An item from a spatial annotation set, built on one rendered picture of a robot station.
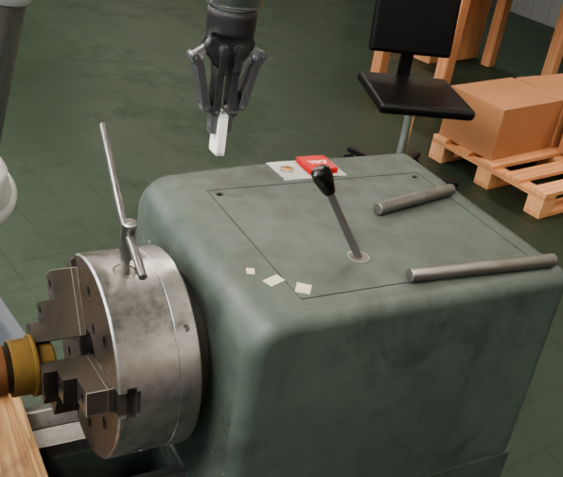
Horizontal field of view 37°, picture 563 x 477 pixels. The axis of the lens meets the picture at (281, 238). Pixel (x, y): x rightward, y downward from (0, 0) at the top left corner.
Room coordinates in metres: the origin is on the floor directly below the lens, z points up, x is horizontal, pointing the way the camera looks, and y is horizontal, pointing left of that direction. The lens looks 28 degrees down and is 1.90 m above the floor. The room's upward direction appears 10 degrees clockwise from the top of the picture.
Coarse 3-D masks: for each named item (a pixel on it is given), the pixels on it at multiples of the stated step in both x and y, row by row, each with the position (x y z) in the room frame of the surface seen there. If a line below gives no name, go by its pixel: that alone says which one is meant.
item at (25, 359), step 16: (0, 352) 0.96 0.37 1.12; (16, 352) 0.96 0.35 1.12; (32, 352) 0.97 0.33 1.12; (48, 352) 0.99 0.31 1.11; (0, 368) 0.94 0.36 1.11; (16, 368) 0.94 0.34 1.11; (32, 368) 0.95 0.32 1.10; (0, 384) 0.93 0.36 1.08; (16, 384) 0.94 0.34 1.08; (32, 384) 0.95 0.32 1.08
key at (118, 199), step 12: (108, 132) 1.22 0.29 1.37; (108, 144) 1.20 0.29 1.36; (108, 156) 1.18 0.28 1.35; (108, 168) 1.16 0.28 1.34; (120, 192) 1.11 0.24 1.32; (120, 204) 1.09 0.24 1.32; (120, 216) 1.07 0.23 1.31; (132, 240) 1.01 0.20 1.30; (132, 252) 0.99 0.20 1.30; (144, 276) 0.95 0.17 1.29
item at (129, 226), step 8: (128, 224) 1.03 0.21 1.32; (136, 224) 1.03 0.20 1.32; (128, 232) 1.03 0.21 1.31; (120, 240) 1.03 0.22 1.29; (120, 248) 1.03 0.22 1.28; (128, 248) 1.03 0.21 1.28; (120, 256) 1.03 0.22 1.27; (128, 256) 1.03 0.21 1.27; (120, 264) 1.04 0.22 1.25; (128, 264) 1.04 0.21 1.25; (120, 272) 1.04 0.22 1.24; (128, 272) 1.04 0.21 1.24
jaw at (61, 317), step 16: (48, 272) 1.08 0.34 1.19; (64, 272) 1.08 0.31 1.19; (48, 288) 1.08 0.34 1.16; (64, 288) 1.06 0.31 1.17; (48, 304) 1.04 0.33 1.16; (64, 304) 1.05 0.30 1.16; (80, 304) 1.06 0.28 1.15; (48, 320) 1.02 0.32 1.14; (64, 320) 1.03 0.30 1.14; (80, 320) 1.05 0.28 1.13; (32, 336) 1.00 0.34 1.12; (48, 336) 1.01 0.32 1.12; (64, 336) 1.02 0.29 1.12
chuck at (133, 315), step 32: (96, 256) 1.07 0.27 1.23; (96, 288) 1.01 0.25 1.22; (128, 288) 1.01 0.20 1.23; (160, 288) 1.03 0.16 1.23; (96, 320) 1.00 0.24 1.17; (128, 320) 0.97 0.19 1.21; (160, 320) 0.98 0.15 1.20; (64, 352) 1.14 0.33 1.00; (96, 352) 1.00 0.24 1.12; (128, 352) 0.93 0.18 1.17; (160, 352) 0.95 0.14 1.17; (128, 384) 0.91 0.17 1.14; (160, 384) 0.94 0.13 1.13; (96, 416) 0.98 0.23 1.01; (160, 416) 0.93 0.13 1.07; (96, 448) 0.97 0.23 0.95; (128, 448) 0.92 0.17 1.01
